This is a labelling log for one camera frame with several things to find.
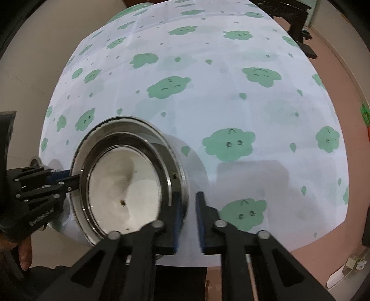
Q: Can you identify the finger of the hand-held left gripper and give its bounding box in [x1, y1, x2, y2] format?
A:
[17, 175, 81, 203]
[7, 167, 71, 187]

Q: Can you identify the dark wooden table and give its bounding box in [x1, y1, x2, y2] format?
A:
[256, 0, 313, 32]

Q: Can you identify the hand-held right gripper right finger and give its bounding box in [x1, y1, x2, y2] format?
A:
[195, 191, 333, 301]

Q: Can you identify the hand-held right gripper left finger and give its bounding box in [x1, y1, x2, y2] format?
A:
[52, 191, 185, 301]

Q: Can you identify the large steel bowl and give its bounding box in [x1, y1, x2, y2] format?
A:
[71, 116, 190, 246]
[66, 115, 192, 258]

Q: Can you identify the person's left hand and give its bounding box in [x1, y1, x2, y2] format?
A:
[0, 232, 33, 271]

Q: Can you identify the white plastic object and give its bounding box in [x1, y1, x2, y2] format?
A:
[327, 246, 367, 290]

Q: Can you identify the table with cloud tablecloth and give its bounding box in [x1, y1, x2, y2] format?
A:
[39, 0, 350, 267]

